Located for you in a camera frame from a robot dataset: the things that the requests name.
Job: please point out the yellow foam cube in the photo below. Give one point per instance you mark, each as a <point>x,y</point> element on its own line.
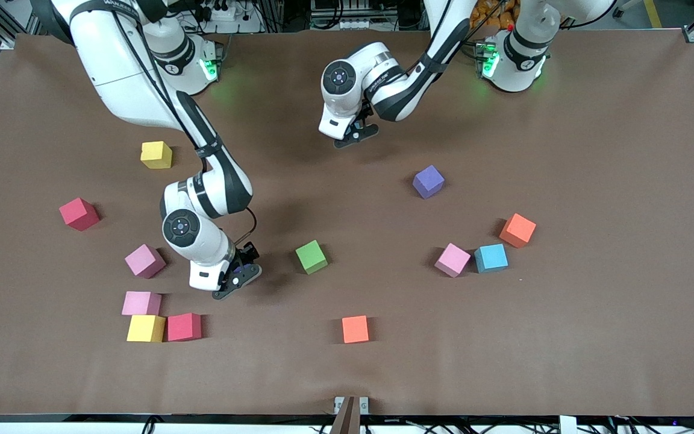
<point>145,329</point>
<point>155,155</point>

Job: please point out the pink foam cube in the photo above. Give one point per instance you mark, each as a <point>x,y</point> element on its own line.
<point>140,303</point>
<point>144,261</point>
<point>452,260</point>

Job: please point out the purple foam cube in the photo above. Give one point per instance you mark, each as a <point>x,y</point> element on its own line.
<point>428,182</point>

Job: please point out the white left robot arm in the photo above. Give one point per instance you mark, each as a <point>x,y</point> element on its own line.
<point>518,69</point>

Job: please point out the green foam cube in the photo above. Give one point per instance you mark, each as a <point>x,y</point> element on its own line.
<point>311,257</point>

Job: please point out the orange foam cube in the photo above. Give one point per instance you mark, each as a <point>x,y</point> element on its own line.
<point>517,231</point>
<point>355,330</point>

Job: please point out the blue foam cube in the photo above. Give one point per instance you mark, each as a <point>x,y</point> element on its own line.
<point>491,258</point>

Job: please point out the white power strip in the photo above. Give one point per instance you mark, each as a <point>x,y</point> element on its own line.
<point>223,11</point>
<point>347,25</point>

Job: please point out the small white block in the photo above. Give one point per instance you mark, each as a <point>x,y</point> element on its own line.
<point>568,425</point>

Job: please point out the brown table cover sheet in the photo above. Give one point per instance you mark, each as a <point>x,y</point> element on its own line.
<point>594,337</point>

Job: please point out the brown mount strut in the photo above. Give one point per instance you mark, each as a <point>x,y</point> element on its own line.
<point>347,419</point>

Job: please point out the orange plastic bag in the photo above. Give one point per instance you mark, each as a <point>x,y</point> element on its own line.
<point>491,12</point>

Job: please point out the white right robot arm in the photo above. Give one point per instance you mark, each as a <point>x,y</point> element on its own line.
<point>118,66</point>

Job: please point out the metal mount bracket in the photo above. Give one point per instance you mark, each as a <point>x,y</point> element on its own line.
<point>338,404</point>

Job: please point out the red foam cube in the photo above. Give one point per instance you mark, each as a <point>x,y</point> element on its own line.
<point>79,214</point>
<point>183,327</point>

